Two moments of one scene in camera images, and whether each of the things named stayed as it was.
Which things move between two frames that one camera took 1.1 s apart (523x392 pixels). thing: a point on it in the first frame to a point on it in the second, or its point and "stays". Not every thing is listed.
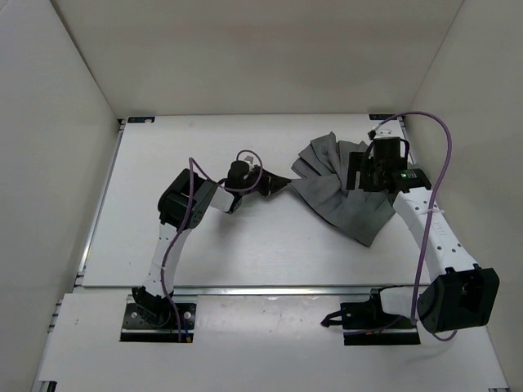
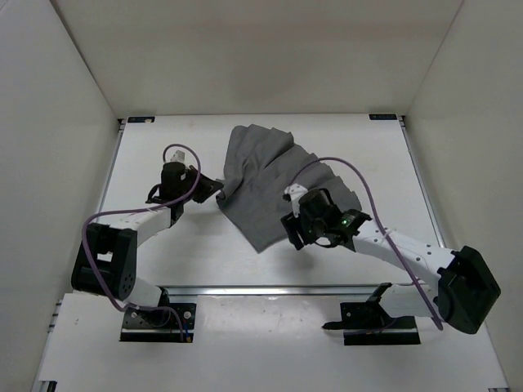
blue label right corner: [382, 117] stays
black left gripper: [271, 184] to [208, 187]
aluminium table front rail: [230, 291] stays
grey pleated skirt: [322, 171] to [261, 163]
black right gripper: [359, 162] to [293, 224]
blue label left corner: [140, 119] stays
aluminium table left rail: [103, 193] stays
